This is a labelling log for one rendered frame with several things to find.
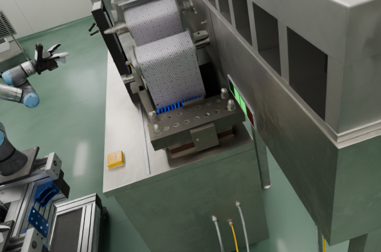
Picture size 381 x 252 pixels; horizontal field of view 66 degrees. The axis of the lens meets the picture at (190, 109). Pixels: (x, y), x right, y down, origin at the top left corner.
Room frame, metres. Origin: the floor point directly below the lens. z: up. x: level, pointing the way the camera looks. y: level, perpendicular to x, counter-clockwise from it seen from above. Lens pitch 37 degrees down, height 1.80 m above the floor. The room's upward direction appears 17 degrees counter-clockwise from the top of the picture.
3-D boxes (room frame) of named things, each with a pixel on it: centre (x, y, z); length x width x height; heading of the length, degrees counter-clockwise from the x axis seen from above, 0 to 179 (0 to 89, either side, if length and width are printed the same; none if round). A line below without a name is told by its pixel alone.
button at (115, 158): (1.00, 0.39, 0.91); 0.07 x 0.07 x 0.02; 2
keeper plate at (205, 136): (0.90, -0.02, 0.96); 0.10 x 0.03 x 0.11; 92
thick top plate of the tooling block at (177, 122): (0.99, 0.00, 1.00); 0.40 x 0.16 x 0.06; 92
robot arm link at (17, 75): (1.54, 0.85, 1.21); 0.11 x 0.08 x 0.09; 116
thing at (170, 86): (1.11, 0.03, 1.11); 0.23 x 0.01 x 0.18; 92
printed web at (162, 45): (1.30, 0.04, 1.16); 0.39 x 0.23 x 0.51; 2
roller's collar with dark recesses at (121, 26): (1.42, 0.19, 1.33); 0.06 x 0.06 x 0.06; 2
